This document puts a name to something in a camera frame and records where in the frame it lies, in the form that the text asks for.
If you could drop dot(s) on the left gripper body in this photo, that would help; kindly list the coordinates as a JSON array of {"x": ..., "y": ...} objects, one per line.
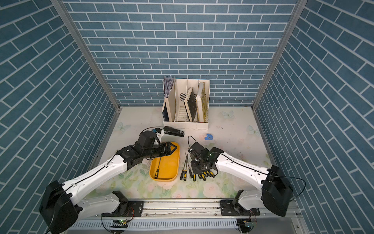
[{"x": 156, "y": 150}]

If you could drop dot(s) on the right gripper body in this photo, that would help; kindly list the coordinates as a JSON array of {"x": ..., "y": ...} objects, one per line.
[{"x": 197, "y": 166}]

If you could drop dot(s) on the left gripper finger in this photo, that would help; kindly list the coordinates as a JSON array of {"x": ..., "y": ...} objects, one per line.
[
  {"x": 172, "y": 152},
  {"x": 172, "y": 146}
]

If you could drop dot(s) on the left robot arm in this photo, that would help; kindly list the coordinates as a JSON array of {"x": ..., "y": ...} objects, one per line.
[{"x": 63, "y": 204}]

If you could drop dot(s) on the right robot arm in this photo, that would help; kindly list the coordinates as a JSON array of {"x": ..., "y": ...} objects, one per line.
[{"x": 272, "y": 188}]

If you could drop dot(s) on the yellow plastic storage tray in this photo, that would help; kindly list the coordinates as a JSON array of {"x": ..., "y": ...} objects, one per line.
[{"x": 168, "y": 168}]

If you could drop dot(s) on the white desktop file organizer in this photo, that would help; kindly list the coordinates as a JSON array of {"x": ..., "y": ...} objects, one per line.
[{"x": 175, "y": 91}]

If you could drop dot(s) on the black stapler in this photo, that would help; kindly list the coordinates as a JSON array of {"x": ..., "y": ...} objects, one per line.
[{"x": 173, "y": 132}]

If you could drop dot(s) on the small blue stapler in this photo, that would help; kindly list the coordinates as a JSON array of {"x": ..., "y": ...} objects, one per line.
[{"x": 209, "y": 137}]

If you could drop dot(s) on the dark notebook in organizer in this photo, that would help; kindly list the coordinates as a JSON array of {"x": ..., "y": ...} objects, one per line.
[{"x": 165, "y": 112}]

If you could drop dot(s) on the framed board in organizer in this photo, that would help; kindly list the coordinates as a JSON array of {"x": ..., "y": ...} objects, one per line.
[{"x": 190, "y": 105}]

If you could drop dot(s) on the white book in organizer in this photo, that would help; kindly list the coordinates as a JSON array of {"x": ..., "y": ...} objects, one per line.
[{"x": 200, "y": 100}]

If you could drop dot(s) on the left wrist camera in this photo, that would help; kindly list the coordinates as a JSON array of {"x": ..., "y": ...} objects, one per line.
[{"x": 159, "y": 133}]

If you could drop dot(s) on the aluminium front rail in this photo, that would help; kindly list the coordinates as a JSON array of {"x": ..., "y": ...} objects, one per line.
[{"x": 190, "y": 208}]

